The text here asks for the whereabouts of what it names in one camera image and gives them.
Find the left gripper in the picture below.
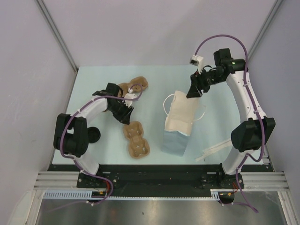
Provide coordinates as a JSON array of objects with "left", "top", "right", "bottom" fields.
[{"left": 108, "top": 100, "right": 134, "bottom": 125}]

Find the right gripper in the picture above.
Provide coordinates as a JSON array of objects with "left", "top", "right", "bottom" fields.
[{"left": 187, "top": 67, "right": 225, "bottom": 98}]

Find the light blue paper bag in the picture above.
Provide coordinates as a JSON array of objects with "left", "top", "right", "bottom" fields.
[{"left": 162, "top": 90, "right": 201, "bottom": 157}]

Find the brown cardboard cup carrier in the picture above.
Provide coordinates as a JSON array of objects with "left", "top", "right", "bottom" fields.
[{"left": 123, "top": 121, "right": 150, "bottom": 159}]

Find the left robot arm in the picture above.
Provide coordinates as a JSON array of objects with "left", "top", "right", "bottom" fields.
[{"left": 53, "top": 83, "right": 139, "bottom": 188}]

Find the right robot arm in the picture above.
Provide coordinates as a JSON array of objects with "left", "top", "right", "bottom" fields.
[{"left": 186, "top": 48, "right": 276, "bottom": 188}]

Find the stack of black lids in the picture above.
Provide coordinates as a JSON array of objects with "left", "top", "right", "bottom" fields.
[{"left": 88, "top": 127, "right": 101, "bottom": 143}]

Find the light blue table mat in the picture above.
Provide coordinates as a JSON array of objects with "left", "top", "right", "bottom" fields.
[{"left": 67, "top": 66, "right": 240, "bottom": 165}]

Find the white wrapped straw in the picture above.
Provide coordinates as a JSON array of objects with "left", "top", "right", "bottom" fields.
[
  {"left": 203, "top": 138, "right": 232, "bottom": 155},
  {"left": 203, "top": 148, "right": 223, "bottom": 156},
  {"left": 195, "top": 149, "right": 230, "bottom": 163}
]

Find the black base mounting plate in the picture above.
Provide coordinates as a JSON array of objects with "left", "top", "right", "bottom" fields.
[{"left": 47, "top": 164, "right": 274, "bottom": 199}]

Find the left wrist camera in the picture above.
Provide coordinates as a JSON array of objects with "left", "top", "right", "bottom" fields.
[{"left": 124, "top": 93, "right": 137, "bottom": 107}]

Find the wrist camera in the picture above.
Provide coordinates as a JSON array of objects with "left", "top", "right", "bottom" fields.
[
  {"left": 124, "top": 93, "right": 137, "bottom": 107},
  {"left": 189, "top": 55, "right": 204, "bottom": 73}
]

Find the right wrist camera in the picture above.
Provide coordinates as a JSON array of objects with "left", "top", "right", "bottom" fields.
[{"left": 189, "top": 55, "right": 204, "bottom": 73}]

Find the aluminium frame rail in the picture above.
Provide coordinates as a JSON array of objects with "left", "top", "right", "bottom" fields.
[{"left": 34, "top": 172, "right": 79, "bottom": 190}]

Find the white slotted cable duct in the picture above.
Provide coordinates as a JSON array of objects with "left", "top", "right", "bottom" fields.
[{"left": 43, "top": 190, "right": 220, "bottom": 201}]

